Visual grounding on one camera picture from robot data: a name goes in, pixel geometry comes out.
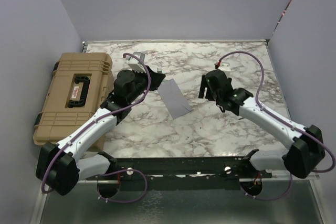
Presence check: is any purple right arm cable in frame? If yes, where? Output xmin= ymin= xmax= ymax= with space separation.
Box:
xmin=217 ymin=51 xmax=336 ymax=174

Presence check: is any grey paper envelope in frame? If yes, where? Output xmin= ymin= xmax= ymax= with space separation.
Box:
xmin=158 ymin=79 xmax=192 ymax=120

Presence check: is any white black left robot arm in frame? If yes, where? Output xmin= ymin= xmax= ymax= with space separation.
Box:
xmin=36 ymin=66 xmax=166 ymax=196

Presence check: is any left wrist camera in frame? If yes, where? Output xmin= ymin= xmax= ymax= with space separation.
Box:
xmin=125 ymin=52 xmax=145 ymax=73

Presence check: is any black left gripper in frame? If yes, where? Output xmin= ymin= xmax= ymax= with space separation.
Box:
xmin=128 ymin=65 xmax=165 ymax=104

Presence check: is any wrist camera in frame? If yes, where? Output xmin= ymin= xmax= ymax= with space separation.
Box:
xmin=125 ymin=52 xmax=145 ymax=73
xmin=214 ymin=61 xmax=231 ymax=72

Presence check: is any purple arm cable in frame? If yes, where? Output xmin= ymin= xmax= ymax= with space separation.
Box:
xmin=217 ymin=51 xmax=336 ymax=174
xmin=41 ymin=52 xmax=152 ymax=194

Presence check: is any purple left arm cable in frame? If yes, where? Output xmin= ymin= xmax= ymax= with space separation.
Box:
xmin=41 ymin=52 xmax=152 ymax=194

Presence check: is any tan plastic tool case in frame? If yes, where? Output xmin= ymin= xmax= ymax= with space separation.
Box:
xmin=33 ymin=52 xmax=114 ymax=146

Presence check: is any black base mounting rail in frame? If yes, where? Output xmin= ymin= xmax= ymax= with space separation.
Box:
xmin=88 ymin=156 xmax=272 ymax=191

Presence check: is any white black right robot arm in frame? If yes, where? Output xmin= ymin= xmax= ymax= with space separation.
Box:
xmin=199 ymin=69 xmax=325 ymax=179

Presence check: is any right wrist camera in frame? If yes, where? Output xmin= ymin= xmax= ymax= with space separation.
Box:
xmin=214 ymin=61 xmax=231 ymax=72

